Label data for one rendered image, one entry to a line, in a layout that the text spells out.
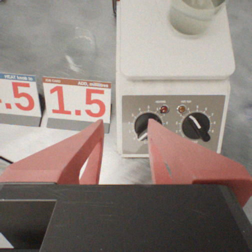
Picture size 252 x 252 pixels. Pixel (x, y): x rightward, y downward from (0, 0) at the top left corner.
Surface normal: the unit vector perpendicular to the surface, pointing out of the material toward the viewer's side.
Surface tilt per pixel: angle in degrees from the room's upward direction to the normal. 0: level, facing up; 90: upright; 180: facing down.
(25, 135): 0
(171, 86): 30
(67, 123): 0
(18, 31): 0
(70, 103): 40
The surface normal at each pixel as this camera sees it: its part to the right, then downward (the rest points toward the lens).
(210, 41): 0.00, -0.23
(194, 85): 0.00, 0.29
